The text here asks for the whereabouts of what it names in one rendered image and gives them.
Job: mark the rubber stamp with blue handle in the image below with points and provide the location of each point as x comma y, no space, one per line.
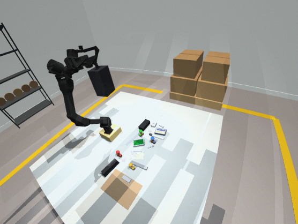
152,140

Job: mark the yellow rubber stamp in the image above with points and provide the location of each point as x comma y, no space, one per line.
131,166

